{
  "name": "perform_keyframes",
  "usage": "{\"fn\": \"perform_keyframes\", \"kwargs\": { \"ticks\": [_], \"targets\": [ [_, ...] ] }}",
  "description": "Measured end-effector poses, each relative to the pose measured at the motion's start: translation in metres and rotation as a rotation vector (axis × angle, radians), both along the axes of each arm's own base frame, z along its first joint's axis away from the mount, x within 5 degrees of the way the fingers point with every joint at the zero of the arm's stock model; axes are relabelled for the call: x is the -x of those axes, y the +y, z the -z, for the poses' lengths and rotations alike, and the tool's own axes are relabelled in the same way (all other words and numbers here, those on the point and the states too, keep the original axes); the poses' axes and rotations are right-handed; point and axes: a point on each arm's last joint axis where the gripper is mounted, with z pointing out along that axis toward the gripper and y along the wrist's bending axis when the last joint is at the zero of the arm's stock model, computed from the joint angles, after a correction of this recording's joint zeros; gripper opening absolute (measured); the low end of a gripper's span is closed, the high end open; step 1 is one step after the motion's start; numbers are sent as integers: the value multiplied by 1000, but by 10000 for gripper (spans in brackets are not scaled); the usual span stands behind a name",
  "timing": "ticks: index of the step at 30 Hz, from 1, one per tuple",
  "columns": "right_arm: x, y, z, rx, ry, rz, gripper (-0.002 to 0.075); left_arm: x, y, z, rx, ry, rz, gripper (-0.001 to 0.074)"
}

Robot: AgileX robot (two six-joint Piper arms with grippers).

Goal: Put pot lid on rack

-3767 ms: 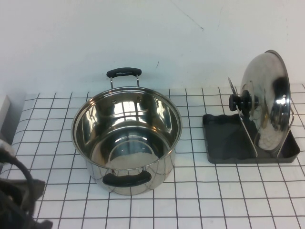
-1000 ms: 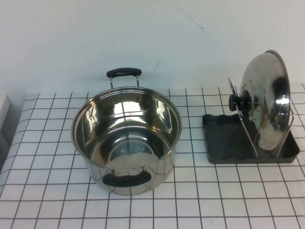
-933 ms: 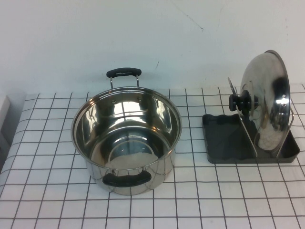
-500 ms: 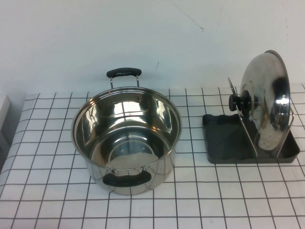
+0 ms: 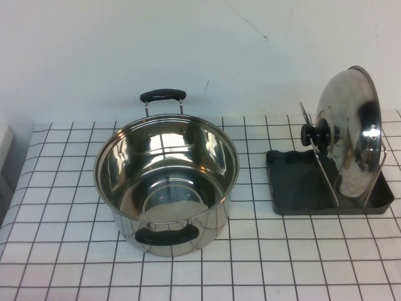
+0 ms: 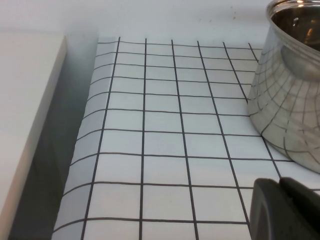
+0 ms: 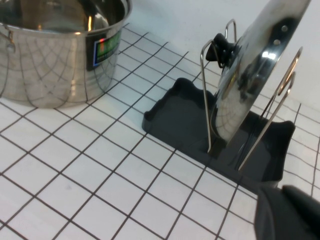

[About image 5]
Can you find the stainless steel lid black knob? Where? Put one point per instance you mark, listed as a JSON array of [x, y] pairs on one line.
[[354, 125]]

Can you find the white black grid tablecloth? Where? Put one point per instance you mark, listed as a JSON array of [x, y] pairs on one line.
[[250, 266]]

